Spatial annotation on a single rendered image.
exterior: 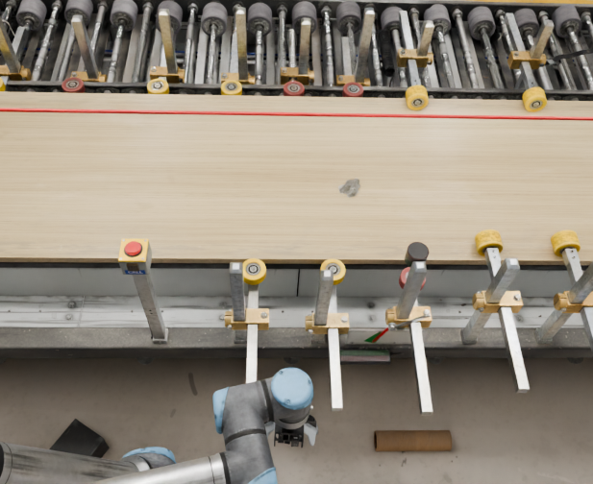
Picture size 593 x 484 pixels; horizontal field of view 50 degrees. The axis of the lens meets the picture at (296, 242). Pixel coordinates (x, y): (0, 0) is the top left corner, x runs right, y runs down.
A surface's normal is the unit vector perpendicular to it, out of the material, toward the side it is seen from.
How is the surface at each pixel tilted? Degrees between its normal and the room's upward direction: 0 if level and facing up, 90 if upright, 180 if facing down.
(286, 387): 5
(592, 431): 0
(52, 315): 0
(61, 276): 90
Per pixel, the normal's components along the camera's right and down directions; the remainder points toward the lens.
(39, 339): 0.04, -0.56
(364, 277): 0.02, 0.83
